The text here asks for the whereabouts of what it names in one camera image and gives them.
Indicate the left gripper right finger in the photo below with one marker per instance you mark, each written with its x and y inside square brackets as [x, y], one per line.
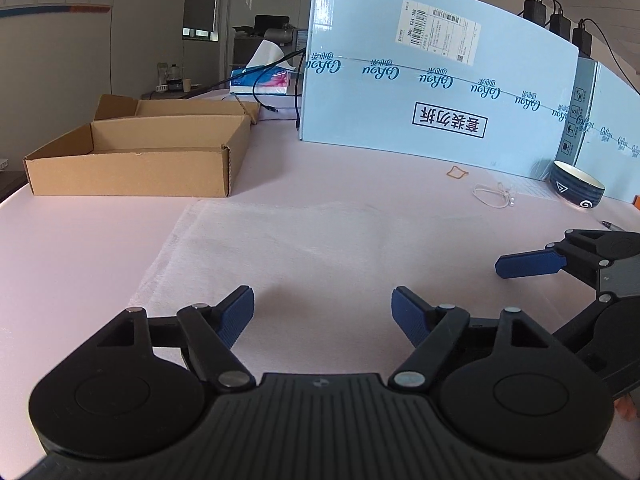
[444, 339]

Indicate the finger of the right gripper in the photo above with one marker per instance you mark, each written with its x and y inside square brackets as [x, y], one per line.
[540, 262]

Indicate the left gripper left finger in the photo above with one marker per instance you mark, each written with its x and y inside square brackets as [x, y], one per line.
[205, 336]

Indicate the person's right hand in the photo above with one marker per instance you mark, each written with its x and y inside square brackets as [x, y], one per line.
[626, 408]

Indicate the grey black pen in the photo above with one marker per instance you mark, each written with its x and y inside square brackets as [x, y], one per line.
[612, 226]

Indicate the dark blue ceramic bowl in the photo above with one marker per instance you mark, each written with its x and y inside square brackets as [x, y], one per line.
[575, 186]

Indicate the tan rubber band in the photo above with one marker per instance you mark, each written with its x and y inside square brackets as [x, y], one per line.
[457, 173]

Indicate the open brown cardboard box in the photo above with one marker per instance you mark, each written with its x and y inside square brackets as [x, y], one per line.
[174, 148]

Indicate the large light blue carton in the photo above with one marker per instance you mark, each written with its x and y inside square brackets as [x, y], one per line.
[457, 80]

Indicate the black power adapter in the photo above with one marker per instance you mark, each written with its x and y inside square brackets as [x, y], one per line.
[582, 38]
[560, 25]
[534, 11]

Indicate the blue tissue box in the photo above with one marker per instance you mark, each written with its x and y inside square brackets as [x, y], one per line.
[268, 72]

